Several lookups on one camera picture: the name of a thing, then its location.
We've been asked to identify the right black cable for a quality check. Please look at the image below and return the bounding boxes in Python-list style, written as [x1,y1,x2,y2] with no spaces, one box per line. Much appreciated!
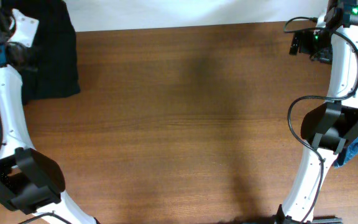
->
[283,16,358,224]

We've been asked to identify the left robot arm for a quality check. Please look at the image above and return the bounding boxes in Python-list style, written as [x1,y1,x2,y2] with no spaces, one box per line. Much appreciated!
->
[0,8,98,223]

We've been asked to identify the black trousers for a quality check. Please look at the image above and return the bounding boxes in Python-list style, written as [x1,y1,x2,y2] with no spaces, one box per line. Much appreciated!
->
[1,0,80,105]

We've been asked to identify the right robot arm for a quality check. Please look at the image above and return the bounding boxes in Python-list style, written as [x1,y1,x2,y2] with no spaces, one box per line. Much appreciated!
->
[271,1,358,223]

